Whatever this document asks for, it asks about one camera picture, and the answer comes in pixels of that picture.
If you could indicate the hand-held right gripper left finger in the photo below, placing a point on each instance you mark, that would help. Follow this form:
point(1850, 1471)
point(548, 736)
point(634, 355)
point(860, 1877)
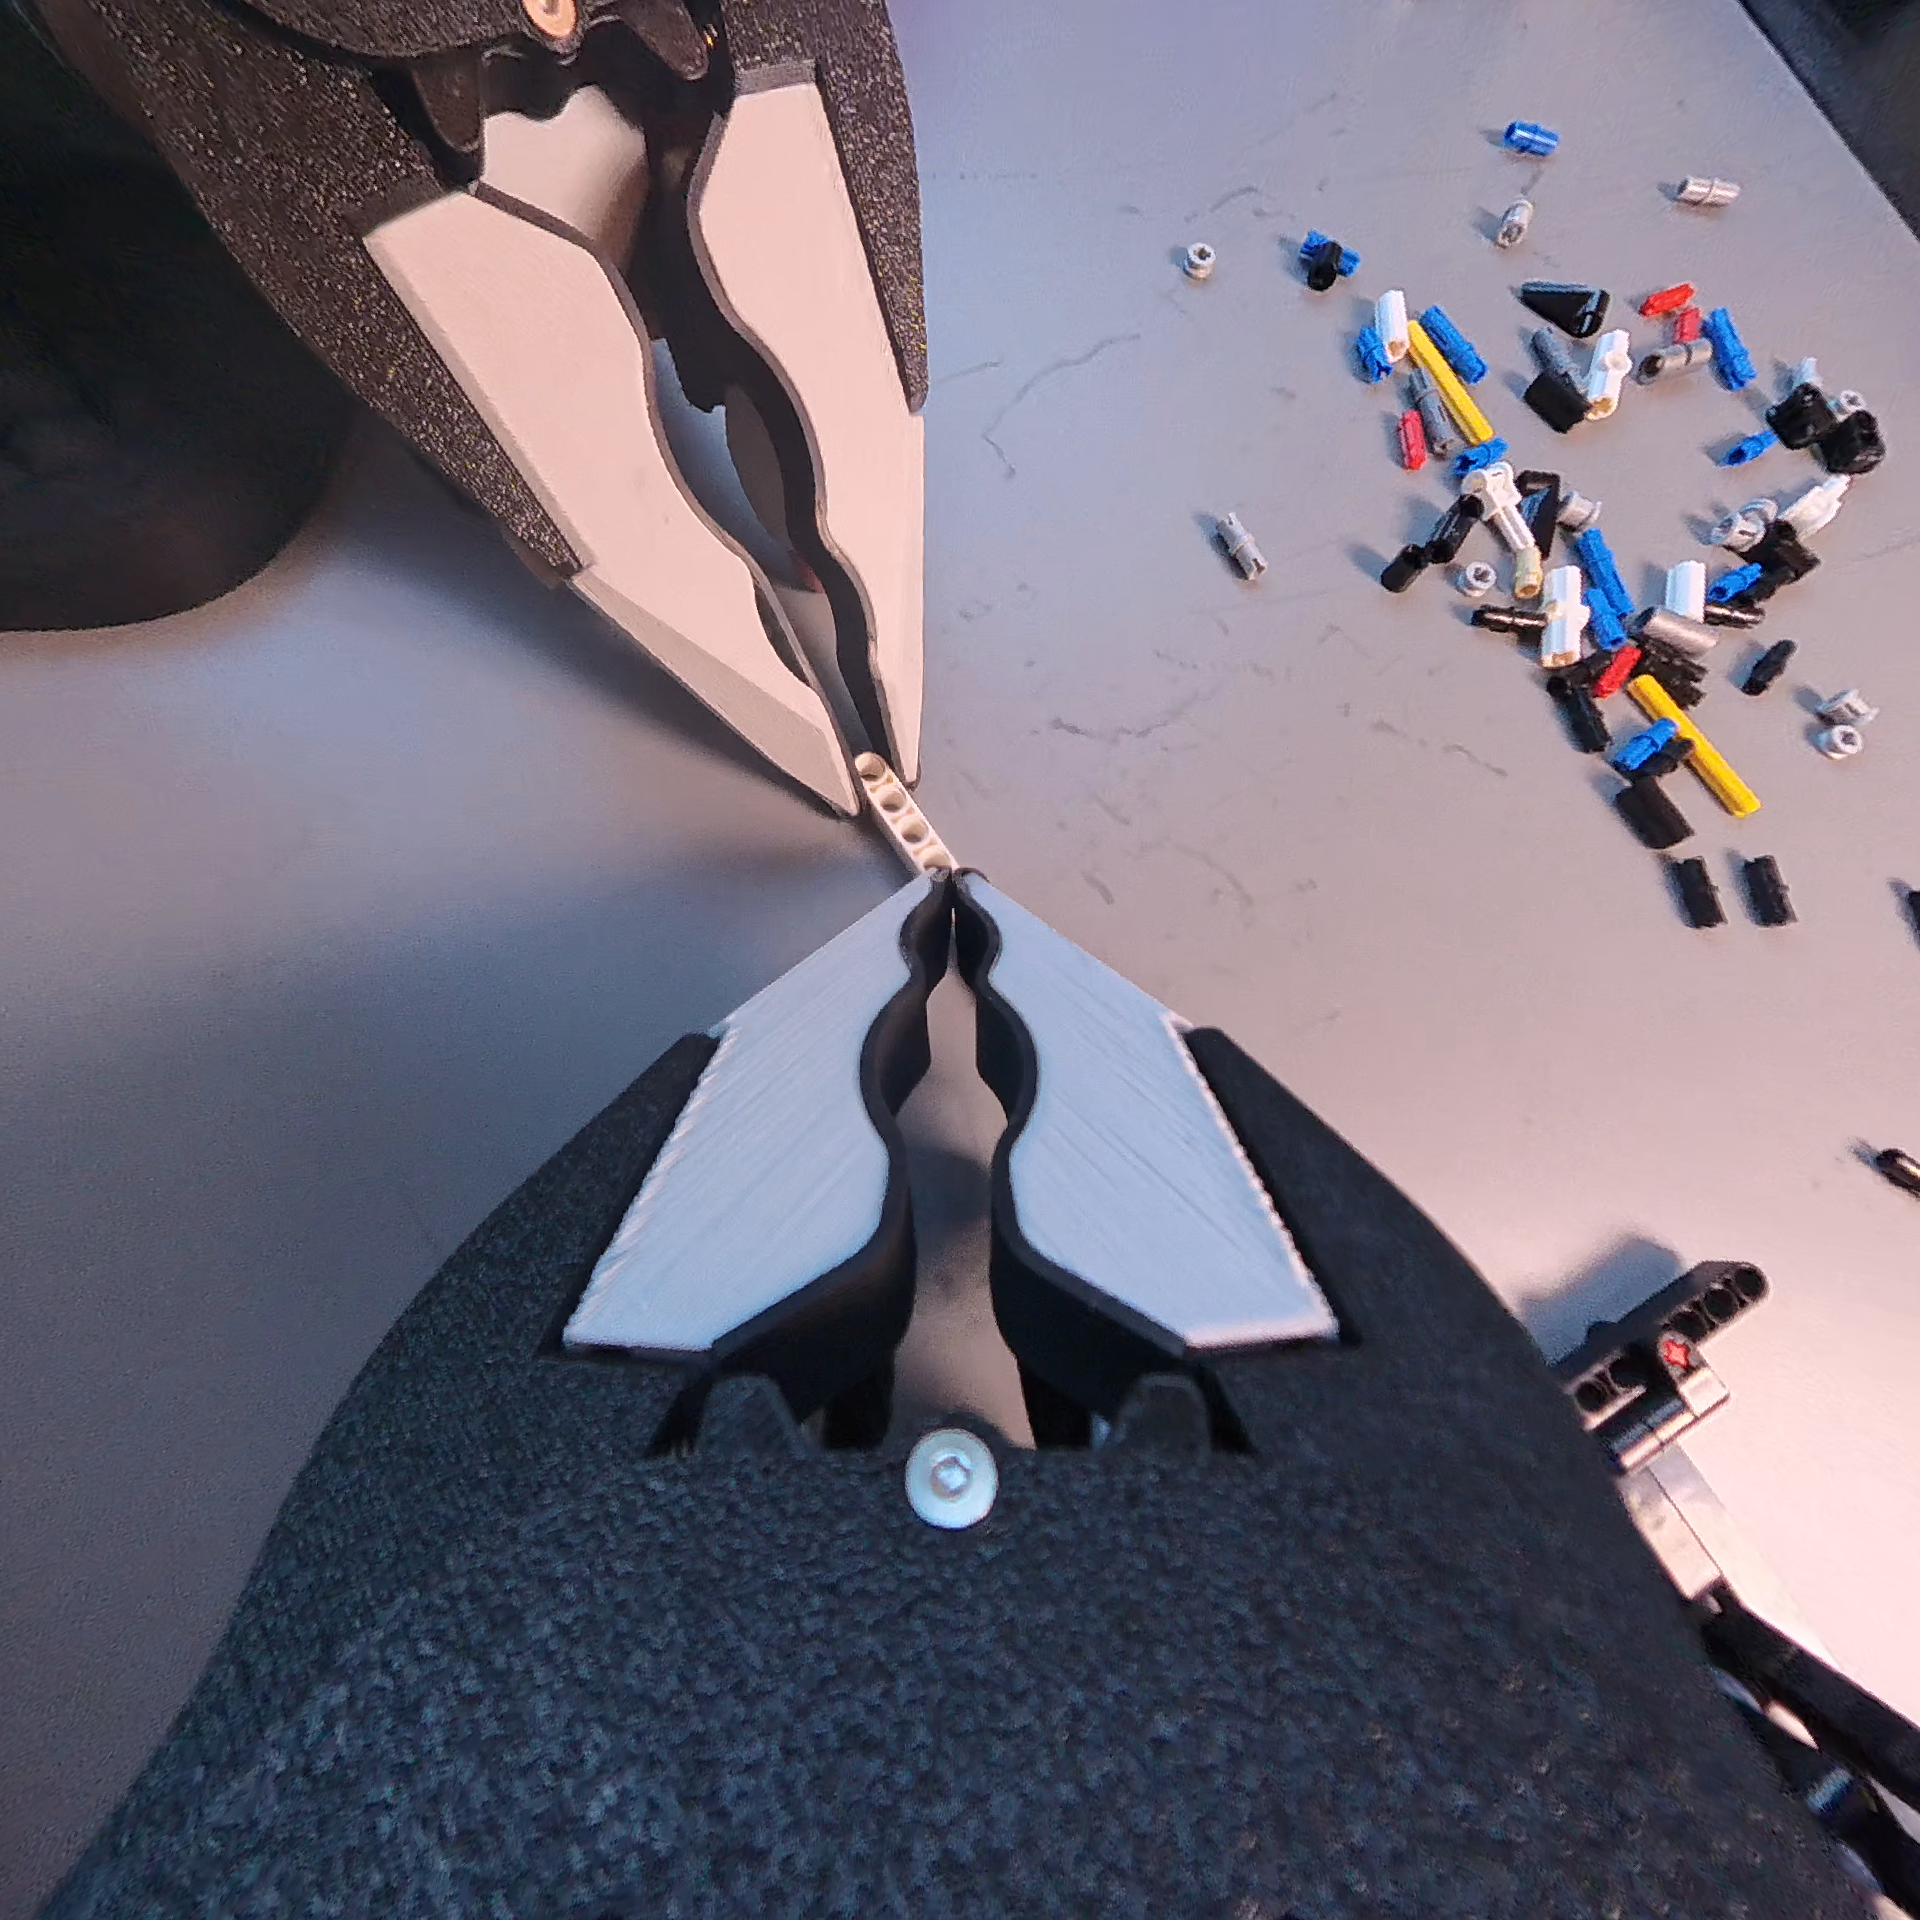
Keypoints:
point(735, 1184)

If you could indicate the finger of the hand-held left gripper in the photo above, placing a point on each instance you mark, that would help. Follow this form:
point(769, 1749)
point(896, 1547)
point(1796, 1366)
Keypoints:
point(570, 450)
point(818, 301)

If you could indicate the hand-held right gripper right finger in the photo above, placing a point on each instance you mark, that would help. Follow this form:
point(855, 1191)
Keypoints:
point(1154, 1155)

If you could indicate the white perforated building beam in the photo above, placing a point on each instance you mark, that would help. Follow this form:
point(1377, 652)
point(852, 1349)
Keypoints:
point(909, 818)

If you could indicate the black and white toy model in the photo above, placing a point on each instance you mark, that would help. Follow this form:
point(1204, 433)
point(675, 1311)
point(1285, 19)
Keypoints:
point(1665, 1351)

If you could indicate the yellow toy axle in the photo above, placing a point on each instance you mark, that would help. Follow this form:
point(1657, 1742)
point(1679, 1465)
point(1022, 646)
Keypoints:
point(1695, 746)
point(1448, 383)

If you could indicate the pile of small building pieces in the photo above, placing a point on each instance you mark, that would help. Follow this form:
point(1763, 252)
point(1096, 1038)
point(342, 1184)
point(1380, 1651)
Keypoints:
point(1602, 578)

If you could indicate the small black axle pin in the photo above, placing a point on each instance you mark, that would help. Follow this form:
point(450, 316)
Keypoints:
point(1899, 1167)

